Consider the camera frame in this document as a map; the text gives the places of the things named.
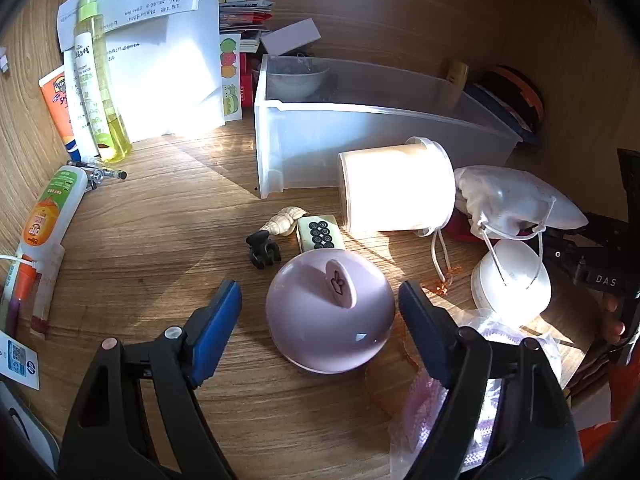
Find bubble wrap bag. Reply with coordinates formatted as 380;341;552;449
390;309;571;476

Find small yellow bottle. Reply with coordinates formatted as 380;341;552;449
446;60;470;86

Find red white tube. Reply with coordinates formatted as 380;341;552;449
30;245;67;337

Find white blue tag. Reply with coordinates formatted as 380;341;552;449
0;330;41;391

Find orange marker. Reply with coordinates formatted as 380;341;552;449
0;267;37;338

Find dark blue pouch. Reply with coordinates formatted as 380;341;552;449
462;82;539;147

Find red box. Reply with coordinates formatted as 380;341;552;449
239;52;261;109

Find white round container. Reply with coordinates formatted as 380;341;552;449
470;239;552;327

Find white green orange bottle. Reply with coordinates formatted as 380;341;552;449
14;165;89;273

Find white skincare tube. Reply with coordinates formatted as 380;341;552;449
62;35;102;159

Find black orange zip case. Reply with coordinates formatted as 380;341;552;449
479;65;545;132

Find white printed papers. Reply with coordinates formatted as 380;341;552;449
57;0;227;144

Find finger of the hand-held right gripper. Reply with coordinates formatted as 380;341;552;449
541;229;590;282

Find cartoon sticker sheet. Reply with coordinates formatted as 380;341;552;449
219;34;244;122

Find cream plastic cup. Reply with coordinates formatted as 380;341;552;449
337;136;457;237

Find white drawstring pouch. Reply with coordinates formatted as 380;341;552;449
431;165;589;286

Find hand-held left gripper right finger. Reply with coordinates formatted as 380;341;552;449
397;280;586;480

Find red cloth item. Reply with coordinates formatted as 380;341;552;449
444;210;538;243

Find wooden desktop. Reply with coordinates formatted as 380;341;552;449
0;125;601;480

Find orange sunscreen tube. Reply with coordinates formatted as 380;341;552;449
39;65;81;161

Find black hair claw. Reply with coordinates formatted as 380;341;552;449
245;231;282;270

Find metal pen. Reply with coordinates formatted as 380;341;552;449
65;157;128;192

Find white bowl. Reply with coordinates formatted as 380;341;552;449
252;57;331;102

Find cream seashell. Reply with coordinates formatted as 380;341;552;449
262;207;309;236

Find person's right hand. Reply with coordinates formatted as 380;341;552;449
600;295;629;346

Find pink round lidded container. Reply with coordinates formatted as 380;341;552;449
265;249;396;374

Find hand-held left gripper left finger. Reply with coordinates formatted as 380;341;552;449
59;280;243;480

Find stack of books and cards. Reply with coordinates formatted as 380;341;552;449
218;0;276;56

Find white card box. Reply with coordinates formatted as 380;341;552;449
260;18;322;57

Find clear plastic storage box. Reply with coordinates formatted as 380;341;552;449
253;54;523;200

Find yellow spray bottle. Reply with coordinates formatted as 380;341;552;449
73;0;134;164

